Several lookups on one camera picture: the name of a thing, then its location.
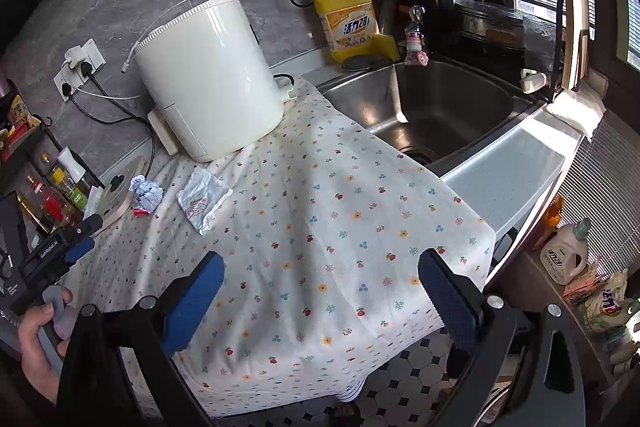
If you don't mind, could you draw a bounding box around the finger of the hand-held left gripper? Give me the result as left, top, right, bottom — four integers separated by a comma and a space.
60, 236, 96, 265
70, 213, 104, 240

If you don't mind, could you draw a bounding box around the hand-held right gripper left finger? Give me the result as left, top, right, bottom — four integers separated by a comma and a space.
55, 251, 226, 427

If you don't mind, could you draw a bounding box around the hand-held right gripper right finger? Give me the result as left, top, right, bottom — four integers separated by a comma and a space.
417, 248, 586, 427

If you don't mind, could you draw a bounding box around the white blue paper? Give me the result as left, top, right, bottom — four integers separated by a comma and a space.
129, 175, 165, 212

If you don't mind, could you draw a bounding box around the person's left hand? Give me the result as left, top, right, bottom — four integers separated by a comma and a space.
17, 301, 76, 403

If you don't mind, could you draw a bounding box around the black box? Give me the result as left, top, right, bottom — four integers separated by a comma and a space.
0, 194, 42, 308

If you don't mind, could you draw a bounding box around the green sauce bottle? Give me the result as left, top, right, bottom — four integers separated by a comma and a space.
50, 167, 89, 211

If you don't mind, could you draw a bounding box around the cream appliance base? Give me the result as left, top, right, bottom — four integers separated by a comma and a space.
92, 157, 147, 238

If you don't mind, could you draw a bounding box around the red sauce bottle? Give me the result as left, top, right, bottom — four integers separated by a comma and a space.
25, 174, 67, 224

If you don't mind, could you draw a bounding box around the white tube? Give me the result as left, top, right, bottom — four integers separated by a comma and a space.
56, 147, 89, 188

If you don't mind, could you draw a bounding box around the clear plastic bag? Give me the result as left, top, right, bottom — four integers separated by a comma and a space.
177, 167, 233, 236

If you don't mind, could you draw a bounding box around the white laundry detergent bottle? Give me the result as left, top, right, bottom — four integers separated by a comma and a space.
540, 218, 593, 285

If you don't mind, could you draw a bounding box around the orange bottle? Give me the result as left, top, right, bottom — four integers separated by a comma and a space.
542, 197, 566, 239

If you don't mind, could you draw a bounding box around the floral tablecloth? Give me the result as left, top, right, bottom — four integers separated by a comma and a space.
62, 74, 496, 420

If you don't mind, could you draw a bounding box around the colourful snack bag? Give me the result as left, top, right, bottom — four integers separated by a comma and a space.
564, 257, 640, 340

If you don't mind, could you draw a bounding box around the white air fryer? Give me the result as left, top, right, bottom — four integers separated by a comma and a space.
131, 0, 296, 164

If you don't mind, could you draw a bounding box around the stainless steel sink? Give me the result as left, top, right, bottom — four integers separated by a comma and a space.
320, 59, 546, 178

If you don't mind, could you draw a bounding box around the white cloth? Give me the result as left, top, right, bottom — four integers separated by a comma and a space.
545, 79, 607, 140

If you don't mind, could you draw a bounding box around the white soap dish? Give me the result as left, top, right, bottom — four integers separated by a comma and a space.
520, 68, 547, 94

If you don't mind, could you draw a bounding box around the black round sink strainer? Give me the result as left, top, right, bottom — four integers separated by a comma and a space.
341, 56, 378, 72

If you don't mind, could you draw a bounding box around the yellow sponge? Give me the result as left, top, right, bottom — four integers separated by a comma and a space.
375, 34, 401, 62

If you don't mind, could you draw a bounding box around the yellow detergent bottle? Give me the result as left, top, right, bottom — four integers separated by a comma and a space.
307, 0, 381, 64

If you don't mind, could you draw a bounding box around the wooden cutting board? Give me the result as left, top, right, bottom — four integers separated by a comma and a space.
547, 0, 592, 94

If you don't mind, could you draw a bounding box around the black power cable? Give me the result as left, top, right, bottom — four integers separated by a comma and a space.
65, 69, 157, 160

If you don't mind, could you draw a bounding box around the white charger cable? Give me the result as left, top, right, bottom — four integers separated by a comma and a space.
72, 44, 147, 102

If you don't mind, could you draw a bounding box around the white wall socket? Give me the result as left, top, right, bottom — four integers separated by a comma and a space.
52, 38, 107, 102

